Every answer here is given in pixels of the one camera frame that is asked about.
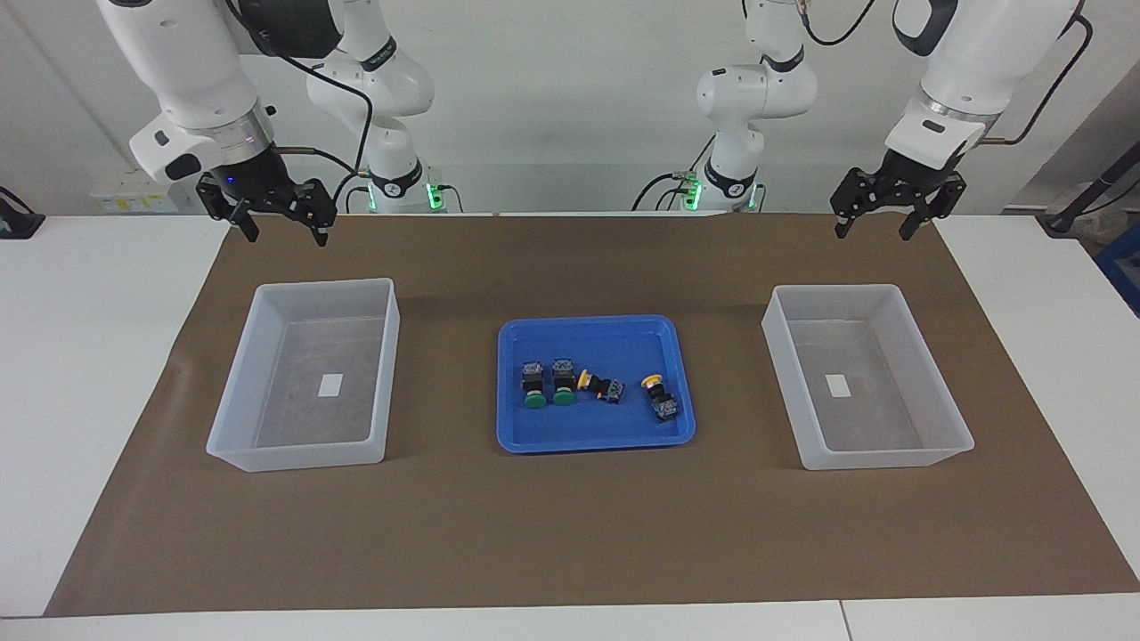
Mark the translucent white plastic box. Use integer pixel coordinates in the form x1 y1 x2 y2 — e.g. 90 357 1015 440
206 278 401 473
761 284 975 471

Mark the black clamp mount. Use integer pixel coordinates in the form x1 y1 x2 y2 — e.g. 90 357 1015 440
0 185 45 239

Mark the white box with yellow labels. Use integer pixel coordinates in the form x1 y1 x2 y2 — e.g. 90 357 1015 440
89 174 192 215

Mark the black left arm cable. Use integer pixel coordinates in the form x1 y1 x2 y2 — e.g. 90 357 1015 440
797 0 1095 148

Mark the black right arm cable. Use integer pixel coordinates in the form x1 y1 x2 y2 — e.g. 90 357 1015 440
223 0 375 206

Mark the yellow push button switch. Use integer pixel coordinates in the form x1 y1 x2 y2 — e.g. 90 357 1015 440
641 374 682 425
576 369 626 406

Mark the black stand pole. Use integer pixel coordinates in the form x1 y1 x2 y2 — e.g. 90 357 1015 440
1042 142 1140 237

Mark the black base cable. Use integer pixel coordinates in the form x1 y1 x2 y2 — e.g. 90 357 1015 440
334 169 371 215
632 134 713 212

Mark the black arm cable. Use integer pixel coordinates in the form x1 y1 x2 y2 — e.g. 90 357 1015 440
223 0 375 206
797 0 1095 148

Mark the brown paper table mat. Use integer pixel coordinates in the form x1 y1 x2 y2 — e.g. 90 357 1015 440
45 212 1140 618

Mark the blue plastic tray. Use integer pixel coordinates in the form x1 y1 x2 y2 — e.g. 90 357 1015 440
496 313 697 455

